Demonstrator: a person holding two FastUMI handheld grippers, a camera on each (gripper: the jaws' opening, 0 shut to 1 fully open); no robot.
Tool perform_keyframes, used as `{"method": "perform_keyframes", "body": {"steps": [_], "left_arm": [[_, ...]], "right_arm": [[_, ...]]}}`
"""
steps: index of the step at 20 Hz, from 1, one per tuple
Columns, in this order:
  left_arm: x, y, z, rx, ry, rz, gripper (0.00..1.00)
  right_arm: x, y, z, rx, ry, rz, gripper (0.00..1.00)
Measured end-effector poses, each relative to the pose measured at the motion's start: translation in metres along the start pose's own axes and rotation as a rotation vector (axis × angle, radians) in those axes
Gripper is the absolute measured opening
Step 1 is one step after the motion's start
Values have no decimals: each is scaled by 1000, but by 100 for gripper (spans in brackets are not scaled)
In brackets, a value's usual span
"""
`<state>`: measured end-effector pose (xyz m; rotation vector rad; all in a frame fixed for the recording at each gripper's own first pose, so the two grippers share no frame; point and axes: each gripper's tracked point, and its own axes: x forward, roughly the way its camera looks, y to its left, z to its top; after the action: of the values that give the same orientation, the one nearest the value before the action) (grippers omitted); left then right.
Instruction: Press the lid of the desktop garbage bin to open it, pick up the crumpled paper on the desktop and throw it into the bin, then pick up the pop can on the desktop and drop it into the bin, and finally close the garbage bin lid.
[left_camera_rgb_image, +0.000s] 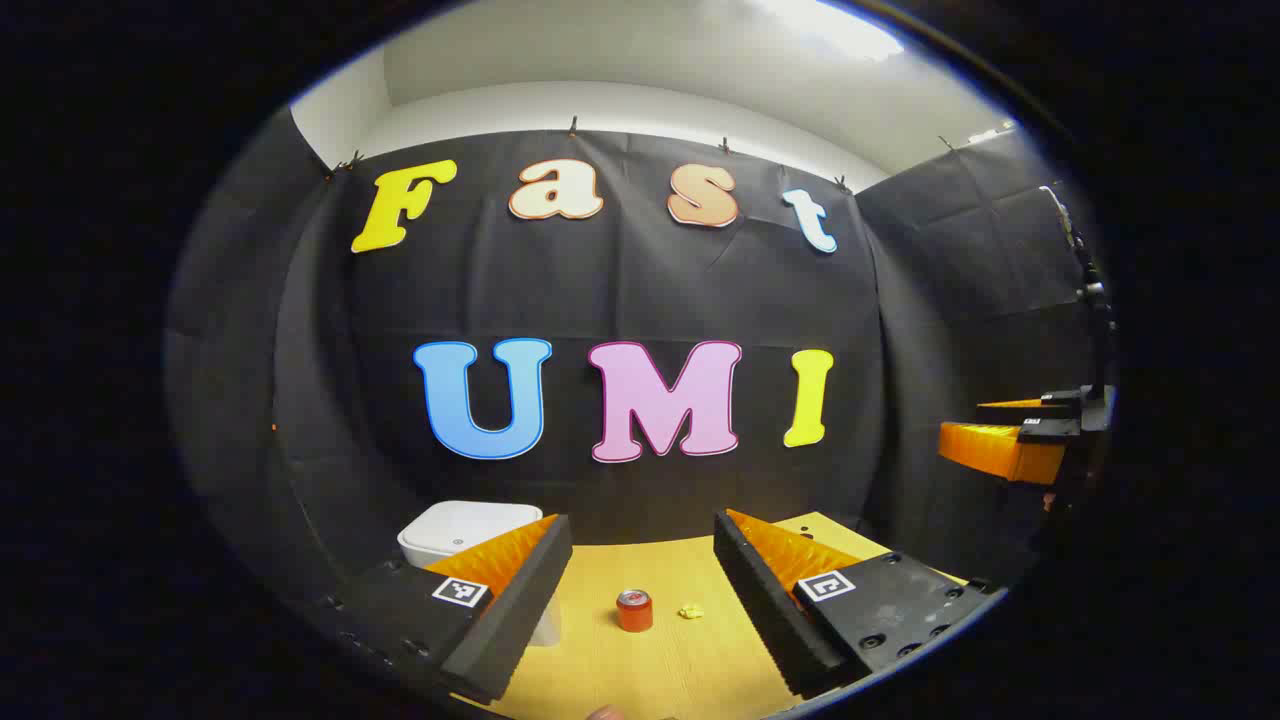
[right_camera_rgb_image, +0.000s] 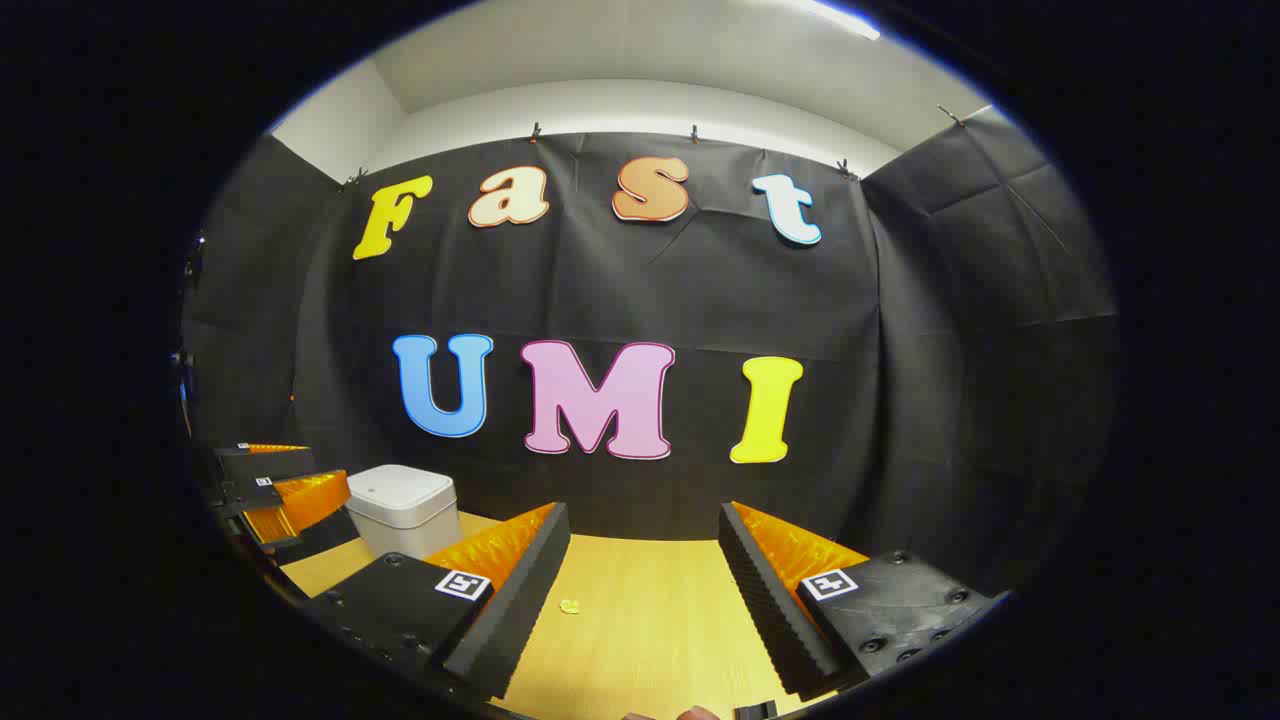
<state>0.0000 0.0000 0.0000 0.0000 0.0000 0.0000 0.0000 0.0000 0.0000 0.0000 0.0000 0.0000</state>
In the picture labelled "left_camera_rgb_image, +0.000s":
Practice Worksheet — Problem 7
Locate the black backdrop cloth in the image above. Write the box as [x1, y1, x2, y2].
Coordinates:
[165, 105, 1101, 621]

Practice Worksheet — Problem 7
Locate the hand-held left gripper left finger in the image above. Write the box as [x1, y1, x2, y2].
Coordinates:
[322, 514, 574, 705]

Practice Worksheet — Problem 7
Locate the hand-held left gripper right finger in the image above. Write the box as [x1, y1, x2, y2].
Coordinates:
[712, 508, 1003, 700]

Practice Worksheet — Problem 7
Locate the white desktop garbage bin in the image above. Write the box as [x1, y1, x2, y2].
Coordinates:
[397, 500, 561, 646]

